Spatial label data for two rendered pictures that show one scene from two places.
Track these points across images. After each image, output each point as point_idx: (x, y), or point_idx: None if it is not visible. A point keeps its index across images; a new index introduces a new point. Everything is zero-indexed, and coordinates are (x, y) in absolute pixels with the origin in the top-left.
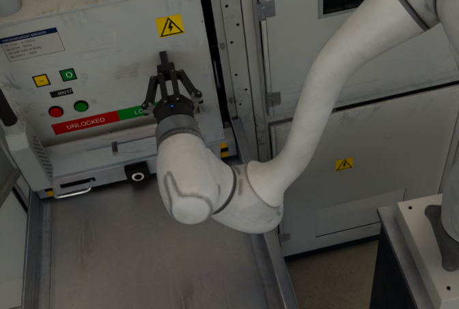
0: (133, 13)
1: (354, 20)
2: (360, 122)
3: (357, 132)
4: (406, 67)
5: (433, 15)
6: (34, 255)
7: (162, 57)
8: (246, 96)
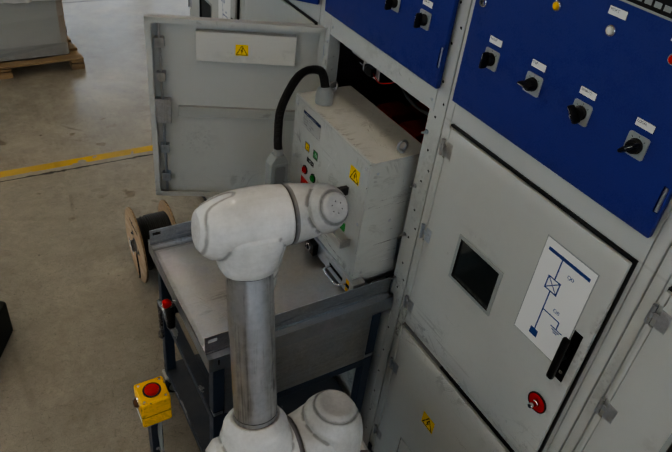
0: (345, 151)
1: None
2: (447, 398)
3: (443, 405)
4: (488, 391)
5: None
6: None
7: (341, 187)
8: (401, 285)
